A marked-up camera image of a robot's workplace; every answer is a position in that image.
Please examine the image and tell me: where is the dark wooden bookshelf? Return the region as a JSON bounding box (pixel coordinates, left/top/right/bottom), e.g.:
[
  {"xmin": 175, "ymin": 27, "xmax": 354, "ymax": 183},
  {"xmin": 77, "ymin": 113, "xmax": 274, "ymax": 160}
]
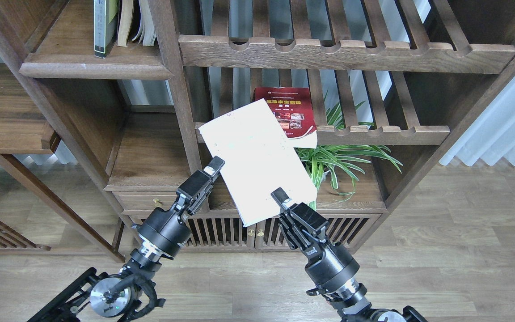
[{"xmin": 0, "ymin": 0, "xmax": 515, "ymax": 249}]

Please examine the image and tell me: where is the white curtain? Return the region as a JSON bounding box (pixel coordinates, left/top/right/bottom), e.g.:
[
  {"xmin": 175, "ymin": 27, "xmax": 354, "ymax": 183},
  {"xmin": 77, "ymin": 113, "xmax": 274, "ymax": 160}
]
[{"xmin": 440, "ymin": 77, "xmax": 515, "ymax": 166}]

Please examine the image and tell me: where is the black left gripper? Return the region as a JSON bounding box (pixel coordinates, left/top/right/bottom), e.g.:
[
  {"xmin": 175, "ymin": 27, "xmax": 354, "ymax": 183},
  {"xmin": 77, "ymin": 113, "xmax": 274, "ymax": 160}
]
[{"xmin": 132, "ymin": 156, "xmax": 225, "ymax": 262}]

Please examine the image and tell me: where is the tan standing book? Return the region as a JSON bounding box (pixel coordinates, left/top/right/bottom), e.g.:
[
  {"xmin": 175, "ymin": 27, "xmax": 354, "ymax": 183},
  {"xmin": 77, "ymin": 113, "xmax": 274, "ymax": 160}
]
[{"xmin": 116, "ymin": 0, "xmax": 135, "ymax": 47}]

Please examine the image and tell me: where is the red cover book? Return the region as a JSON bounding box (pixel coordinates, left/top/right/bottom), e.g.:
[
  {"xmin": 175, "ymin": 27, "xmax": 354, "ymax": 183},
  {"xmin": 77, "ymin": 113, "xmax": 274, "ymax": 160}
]
[{"xmin": 254, "ymin": 86, "xmax": 317, "ymax": 148}]

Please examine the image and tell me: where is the wooden side table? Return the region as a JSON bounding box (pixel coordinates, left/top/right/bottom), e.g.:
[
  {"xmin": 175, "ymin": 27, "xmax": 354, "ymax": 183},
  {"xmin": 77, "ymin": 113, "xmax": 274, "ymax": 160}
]
[{"xmin": 0, "ymin": 63, "xmax": 123, "ymax": 263}]

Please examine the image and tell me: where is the grey green cover book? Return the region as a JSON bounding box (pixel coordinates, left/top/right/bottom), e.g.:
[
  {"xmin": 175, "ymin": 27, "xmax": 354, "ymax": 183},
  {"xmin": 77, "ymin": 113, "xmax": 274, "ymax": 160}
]
[{"xmin": 93, "ymin": 0, "xmax": 119, "ymax": 58}]

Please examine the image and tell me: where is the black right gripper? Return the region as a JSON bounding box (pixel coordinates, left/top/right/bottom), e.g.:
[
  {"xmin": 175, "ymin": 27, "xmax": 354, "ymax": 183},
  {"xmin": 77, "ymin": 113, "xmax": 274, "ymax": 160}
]
[{"xmin": 270, "ymin": 187, "xmax": 360, "ymax": 298}]

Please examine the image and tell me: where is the brass drawer knob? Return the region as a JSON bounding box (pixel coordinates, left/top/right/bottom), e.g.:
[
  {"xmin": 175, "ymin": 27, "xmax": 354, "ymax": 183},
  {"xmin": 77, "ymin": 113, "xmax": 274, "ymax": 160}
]
[{"xmin": 152, "ymin": 199, "xmax": 163, "ymax": 208}]

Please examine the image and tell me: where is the white paperback book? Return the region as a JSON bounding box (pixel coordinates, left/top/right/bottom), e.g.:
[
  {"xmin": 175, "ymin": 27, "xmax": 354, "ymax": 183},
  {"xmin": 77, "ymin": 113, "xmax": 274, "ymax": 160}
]
[{"xmin": 199, "ymin": 100, "xmax": 317, "ymax": 227}]

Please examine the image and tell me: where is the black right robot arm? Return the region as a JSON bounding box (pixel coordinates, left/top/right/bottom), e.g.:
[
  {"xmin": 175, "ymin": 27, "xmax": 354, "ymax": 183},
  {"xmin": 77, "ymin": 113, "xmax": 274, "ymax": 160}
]
[{"xmin": 271, "ymin": 188, "xmax": 426, "ymax": 322}]

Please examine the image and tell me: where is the white open standing book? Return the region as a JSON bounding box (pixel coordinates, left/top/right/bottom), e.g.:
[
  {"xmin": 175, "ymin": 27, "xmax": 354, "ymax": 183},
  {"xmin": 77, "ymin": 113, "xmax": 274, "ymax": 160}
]
[{"xmin": 131, "ymin": 0, "xmax": 156, "ymax": 46}]

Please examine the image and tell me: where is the green spider plant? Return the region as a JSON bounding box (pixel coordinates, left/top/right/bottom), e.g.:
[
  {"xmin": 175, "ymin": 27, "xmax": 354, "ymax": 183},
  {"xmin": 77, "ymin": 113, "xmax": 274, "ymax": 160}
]
[{"xmin": 295, "ymin": 92, "xmax": 403, "ymax": 211}]

